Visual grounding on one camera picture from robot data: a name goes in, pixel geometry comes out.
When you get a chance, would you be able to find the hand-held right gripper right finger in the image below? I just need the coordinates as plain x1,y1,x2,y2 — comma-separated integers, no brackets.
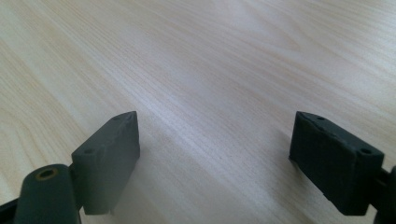
289,110,386,217

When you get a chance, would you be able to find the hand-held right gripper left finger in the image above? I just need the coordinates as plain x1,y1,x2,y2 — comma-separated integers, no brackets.
70,110,141,216

